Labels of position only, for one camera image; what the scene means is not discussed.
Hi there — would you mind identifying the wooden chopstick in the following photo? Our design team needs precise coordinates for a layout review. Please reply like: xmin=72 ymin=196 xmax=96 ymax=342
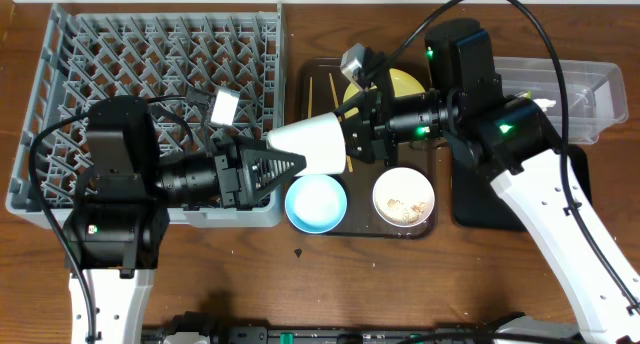
xmin=307 ymin=76 xmax=313 ymax=119
xmin=328 ymin=72 xmax=353 ymax=173

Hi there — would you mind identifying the white cup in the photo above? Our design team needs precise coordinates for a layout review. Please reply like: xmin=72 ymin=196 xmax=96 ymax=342
xmin=267 ymin=112 xmax=346 ymax=176

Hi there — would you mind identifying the white bowl with food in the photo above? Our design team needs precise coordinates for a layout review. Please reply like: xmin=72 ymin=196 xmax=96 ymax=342
xmin=372 ymin=167 xmax=436 ymax=228

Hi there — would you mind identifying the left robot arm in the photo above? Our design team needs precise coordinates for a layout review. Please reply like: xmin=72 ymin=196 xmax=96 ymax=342
xmin=63 ymin=96 xmax=306 ymax=343

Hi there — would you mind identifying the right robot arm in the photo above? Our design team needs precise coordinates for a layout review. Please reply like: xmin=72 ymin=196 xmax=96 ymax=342
xmin=339 ymin=18 xmax=639 ymax=343

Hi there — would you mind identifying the grey dishwasher rack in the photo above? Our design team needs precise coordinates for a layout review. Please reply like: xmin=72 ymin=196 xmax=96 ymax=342
xmin=5 ymin=6 xmax=286 ymax=227

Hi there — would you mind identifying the clear plastic waste bin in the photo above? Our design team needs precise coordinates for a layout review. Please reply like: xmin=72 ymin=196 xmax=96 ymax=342
xmin=494 ymin=57 xmax=629 ymax=144

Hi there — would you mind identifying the yellow plate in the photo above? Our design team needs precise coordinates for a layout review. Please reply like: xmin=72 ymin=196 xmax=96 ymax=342
xmin=343 ymin=68 xmax=426 ymax=119

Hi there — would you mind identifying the light blue bowl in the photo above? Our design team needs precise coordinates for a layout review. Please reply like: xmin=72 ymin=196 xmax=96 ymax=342
xmin=284 ymin=175 xmax=348 ymax=234

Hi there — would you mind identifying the dark brown serving tray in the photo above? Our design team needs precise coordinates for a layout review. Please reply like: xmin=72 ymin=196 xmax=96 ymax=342
xmin=286 ymin=58 xmax=438 ymax=239

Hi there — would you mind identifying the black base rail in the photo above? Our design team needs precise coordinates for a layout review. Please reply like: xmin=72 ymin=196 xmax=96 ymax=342
xmin=140 ymin=312 xmax=584 ymax=344

